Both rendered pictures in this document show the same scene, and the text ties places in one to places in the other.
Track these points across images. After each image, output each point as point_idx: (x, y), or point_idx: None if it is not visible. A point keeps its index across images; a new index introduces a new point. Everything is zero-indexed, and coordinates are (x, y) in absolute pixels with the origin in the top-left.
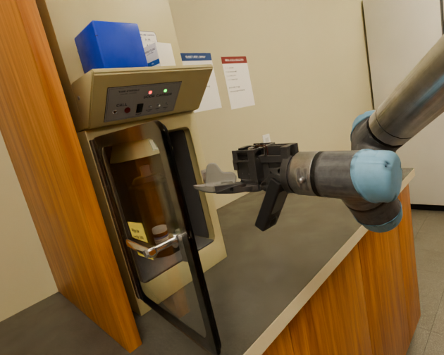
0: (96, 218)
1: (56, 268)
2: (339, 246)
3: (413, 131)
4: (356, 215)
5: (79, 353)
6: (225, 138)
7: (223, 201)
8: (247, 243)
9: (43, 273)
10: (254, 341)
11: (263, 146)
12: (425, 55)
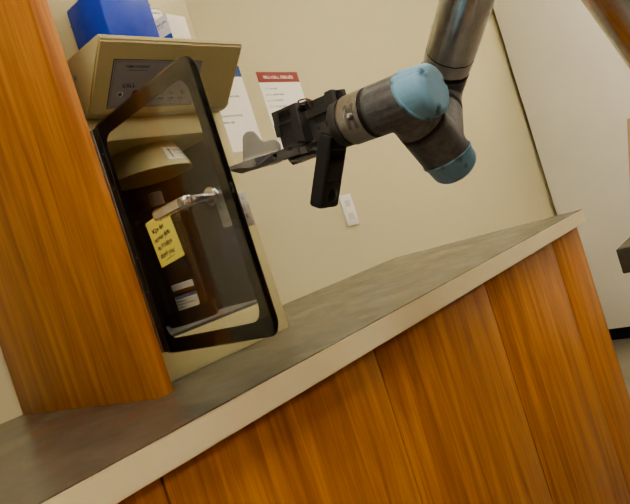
0: (107, 209)
1: (24, 362)
2: (449, 279)
3: (462, 56)
4: (418, 154)
5: (84, 420)
6: (274, 197)
7: (282, 301)
8: (319, 313)
9: None
10: (324, 348)
11: (306, 98)
12: None
